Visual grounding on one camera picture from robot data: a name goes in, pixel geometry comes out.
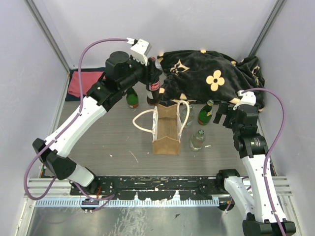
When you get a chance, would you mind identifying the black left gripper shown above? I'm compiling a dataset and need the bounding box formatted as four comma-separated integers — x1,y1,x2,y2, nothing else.
120,54,163,92

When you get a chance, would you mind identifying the green bottle right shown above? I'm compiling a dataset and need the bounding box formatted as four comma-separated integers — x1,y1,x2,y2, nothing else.
197,99,214,125

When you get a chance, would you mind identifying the clear bottle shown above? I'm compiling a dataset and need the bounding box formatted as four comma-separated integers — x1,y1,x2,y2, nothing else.
180,105,195,128
189,129,205,151

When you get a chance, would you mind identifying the cola glass bottle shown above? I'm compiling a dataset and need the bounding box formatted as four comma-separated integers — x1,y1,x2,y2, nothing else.
146,60,162,106

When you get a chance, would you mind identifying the clear bottle lower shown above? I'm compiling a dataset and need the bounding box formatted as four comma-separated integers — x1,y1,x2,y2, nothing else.
189,129,205,151

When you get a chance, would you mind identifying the green bottle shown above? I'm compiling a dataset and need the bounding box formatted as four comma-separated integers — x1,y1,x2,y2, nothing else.
126,88,139,108
197,99,214,125

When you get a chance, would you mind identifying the green bottle left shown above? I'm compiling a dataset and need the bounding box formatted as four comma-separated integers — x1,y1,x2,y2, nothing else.
126,88,139,108

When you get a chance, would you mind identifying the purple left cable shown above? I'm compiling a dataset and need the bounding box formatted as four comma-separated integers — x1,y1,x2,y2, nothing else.
23,37,128,212

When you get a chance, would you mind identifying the black floral blanket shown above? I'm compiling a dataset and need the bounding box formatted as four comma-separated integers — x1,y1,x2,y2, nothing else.
157,50,265,106

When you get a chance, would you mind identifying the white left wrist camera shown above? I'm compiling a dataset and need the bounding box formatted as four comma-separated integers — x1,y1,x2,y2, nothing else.
127,38,152,66

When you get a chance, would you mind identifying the clear bottle upper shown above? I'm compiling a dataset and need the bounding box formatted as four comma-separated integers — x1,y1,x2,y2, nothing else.
180,105,195,128

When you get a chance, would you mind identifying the brown canvas bag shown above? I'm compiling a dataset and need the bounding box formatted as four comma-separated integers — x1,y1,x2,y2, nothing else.
132,101,190,155

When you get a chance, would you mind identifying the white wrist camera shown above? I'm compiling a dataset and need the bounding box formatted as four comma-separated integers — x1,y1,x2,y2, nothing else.
127,38,152,66
233,90,256,110

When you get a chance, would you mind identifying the dark blue folded cloth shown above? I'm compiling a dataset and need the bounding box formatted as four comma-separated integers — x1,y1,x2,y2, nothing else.
65,67,105,102

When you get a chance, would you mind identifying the white cable duct strip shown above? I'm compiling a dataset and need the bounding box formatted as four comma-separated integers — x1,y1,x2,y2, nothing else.
35,197,220,207

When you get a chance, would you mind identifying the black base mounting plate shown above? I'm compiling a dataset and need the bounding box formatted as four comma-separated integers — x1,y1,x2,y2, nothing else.
70,176,228,201

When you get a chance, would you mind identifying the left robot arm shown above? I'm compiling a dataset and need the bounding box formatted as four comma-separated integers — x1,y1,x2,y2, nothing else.
32,51,158,195

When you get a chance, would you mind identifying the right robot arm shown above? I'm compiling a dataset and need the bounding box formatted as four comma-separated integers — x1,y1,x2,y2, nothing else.
214,102,296,236

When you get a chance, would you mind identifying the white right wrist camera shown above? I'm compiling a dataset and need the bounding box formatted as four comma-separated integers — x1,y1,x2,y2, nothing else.
233,90,256,110

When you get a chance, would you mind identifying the red folded cloth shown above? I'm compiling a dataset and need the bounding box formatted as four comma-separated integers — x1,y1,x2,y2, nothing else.
67,71,103,98

